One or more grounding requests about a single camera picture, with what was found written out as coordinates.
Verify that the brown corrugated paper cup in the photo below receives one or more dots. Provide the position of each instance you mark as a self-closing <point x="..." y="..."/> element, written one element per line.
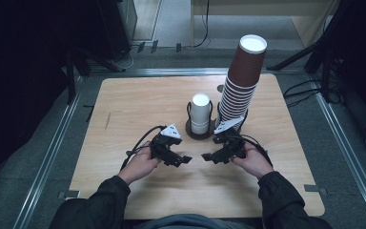
<point x="246" y="66"/>

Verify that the grey tape piece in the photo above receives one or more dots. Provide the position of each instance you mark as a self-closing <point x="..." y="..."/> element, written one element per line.
<point x="314" y="188"/>
<point x="69" y="194"/>

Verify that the black double cup holder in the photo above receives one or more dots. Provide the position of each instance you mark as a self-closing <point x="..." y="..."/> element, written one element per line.
<point x="190" y="133"/>

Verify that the person's left hand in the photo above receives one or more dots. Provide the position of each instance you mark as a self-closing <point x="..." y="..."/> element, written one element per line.
<point x="138" y="167"/>

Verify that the person's right hand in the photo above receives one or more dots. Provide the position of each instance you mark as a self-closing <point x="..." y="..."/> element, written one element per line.
<point x="255" y="163"/>

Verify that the metal floor rail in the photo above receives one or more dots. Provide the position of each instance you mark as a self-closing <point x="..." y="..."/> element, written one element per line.
<point x="346" y="159"/>
<point x="49" y="159"/>
<point x="171" y="71"/>

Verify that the black tripod stand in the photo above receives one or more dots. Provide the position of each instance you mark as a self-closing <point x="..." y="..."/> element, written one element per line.
<point x="71" y="82"/>
<point x="325" y="73"/>

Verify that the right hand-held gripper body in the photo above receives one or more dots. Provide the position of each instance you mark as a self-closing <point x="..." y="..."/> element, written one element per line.
<point x="233" y="144"/>

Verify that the round table grommet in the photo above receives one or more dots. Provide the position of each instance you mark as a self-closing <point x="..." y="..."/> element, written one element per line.
<point x="220" y="88"/>

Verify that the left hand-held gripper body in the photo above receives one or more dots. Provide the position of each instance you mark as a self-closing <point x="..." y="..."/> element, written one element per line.
<point x="163" y="144"/>

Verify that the dark cabinet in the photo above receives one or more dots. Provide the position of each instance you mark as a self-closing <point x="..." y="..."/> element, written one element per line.
<point x="117" y="28"/>

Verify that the person's torso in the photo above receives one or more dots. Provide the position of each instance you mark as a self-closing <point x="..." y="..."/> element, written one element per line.
<point x="187" y="222"/>

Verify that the dark curtain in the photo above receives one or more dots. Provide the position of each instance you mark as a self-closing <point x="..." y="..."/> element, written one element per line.
<point x="19" y="79"/>

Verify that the light wooden shelf unit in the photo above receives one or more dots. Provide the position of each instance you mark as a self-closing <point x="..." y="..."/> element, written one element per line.
<point x="305" y="22"/>

